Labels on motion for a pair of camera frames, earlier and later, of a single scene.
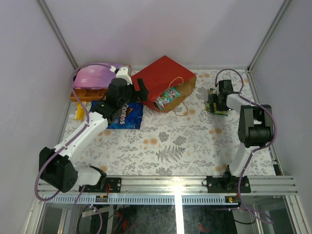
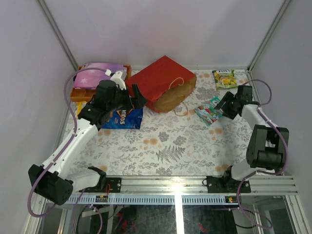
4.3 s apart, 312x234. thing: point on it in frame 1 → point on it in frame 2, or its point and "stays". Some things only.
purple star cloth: (93, 76) stays
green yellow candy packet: (215, 111) → (225, 79)
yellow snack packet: (80, 113) stays
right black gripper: (218, 107) → (227, 97)
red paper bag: (164, 73) stays
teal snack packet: (166, 96) → (207, 113)
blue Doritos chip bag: (129, 117) stays
